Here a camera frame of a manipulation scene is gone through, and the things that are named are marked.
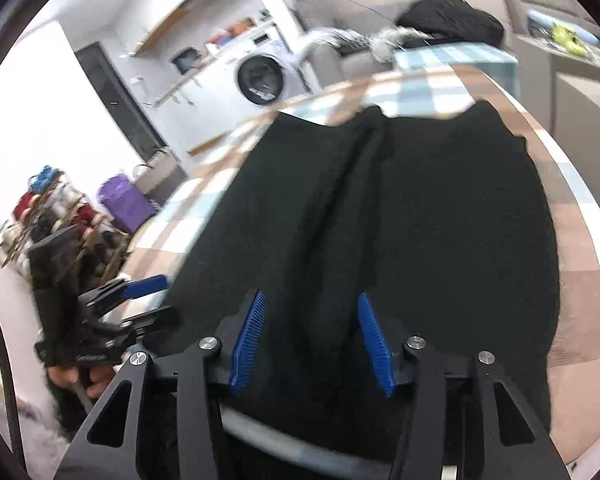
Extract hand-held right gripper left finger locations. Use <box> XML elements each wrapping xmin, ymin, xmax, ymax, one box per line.
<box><xmin>52</xmin><ymin>287</ymin><xmax>267</xmax><ymax>480</ymax></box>

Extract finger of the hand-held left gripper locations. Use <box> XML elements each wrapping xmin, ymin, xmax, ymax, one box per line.
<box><xmin>77</xmin><ymin>274</ymin><xmax>170</xmax><ymax>311</ymax></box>
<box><xmin>107</xmin><ymin>305</ymin><xmax>181</xmax><ymax>336</ymax></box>

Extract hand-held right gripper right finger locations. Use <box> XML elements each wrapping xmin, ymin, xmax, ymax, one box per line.
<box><xmin>356</xmin><ymin>291</ymin><xmax>571</xmax><ymax>480</ymax></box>

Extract black knit sweater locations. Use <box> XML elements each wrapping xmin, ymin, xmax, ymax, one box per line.
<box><xmin>145</xmin><ymin>100</ymin><xmax>561</xmax><ymax>480</ymax></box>

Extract person's left forearm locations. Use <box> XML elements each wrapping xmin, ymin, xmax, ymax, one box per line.
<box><xmin>45</xmin><ymin>382</ymin><xmax>98</xmax><ymax>443</ymax></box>

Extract person's left hand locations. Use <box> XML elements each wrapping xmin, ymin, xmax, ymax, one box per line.
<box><xmin>46</xmin><ymin>364</ymin><xmax>118</xmax><ymax>398</ymax></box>

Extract purple bag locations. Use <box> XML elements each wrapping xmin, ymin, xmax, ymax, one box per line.
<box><xmin>97</xmin><ymin>175</ymin><xmax>156</xmax><ymax>233</ymax></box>

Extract shoe rack with shoes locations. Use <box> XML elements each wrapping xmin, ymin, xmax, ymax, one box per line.
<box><xmin>0</xmin><ymin>165</ymin><xmax>131</xmax><ymax>291</ymax></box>

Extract woven laundry basket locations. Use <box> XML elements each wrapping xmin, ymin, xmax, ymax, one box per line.
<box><xmin>135</xmin><ymin>147</ymin><xmax>188</xmax><ymax>206</ymax></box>

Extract dark door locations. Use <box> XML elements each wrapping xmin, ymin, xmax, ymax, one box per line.
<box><xmin>75</xmin><ymin>42</ymin><xmax>168</xmax><ymax>161</ymax></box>

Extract white base cabinet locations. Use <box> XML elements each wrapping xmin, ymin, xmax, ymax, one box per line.
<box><xmin>152</xmin><ymin>60</ymin><xmax>241</xmax><ymax>156</ymax></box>

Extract brown checked tablecloth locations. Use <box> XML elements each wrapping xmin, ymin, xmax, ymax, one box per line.
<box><xmin>122</xmin><ymin>62</ymin><xmax>600</xmax><ymax>466</ymax></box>

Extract black cooking pot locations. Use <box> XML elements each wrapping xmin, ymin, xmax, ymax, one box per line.
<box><xmin>172</xmin><ymin>47</ymin><xmax>201</xmax><ymax>73</ymax></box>

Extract white washing machine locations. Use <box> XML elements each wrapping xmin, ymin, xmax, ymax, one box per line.
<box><xmin>215</xmin><ymin>22</ymin><xmax>313</xmax><ymax>111</ymax></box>

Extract grey sofa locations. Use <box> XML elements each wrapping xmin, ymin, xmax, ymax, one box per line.
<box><xmin>300</xmin><ymin>25</ymin><xmax>411</xmax><ymax>96</ymax></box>

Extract grey hoodie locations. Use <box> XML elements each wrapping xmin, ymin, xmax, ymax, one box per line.
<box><xmin>295</xmin><ymin>27</ymin><xmax>341</xmax><ymax>61</ymax></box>

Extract white grey garment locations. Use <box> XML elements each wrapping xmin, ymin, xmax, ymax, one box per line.
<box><xmin>370</xmin><ymin>27</ymin><xmax>431</xmax><ymax>63</ymax></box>

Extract blue checked tablecloth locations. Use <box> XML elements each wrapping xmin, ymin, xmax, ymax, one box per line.
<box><xmin>392</xmin><ymin>42</ymin><xmax>518</xmax><ymax>96</ymax></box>

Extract grey bedside cabinet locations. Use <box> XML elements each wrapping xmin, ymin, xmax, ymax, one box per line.
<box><xmin>550</xmin><ymin>67</ymin><xmax>600</xmax><ymax>181</ymax></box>
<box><xmin>510</xmin><ymin>30</ymin><xmax>600</xmax><ymax>121</ymax></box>

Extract black quilted jacket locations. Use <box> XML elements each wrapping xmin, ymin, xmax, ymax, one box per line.
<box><xmin>395</xmin><ymin>0</ymin><xmax>506</xmax><ymax>48</ymax></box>

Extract green figurine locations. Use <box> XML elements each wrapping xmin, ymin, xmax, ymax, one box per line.
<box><xmin>550</xmin><ymin>22</ymin><xmax>588</xmax><ymax>56</ymax></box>

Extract blue pillow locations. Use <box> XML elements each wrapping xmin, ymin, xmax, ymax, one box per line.
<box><xmin>527</xmin><ymin>10</ymin><xmax>600</xmax><ymax>43</ymax></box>

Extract black cable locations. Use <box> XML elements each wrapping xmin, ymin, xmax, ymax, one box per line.
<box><xmin>0</xmin><ymin>277</ymin><xmax>23</xmax><ymax>466</ymax></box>

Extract white wall cabinets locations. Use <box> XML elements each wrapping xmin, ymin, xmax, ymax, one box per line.
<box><xmin>125</xmin><ymin>0</ymin><xmax>251</xmax><ymax>56</ymax></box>

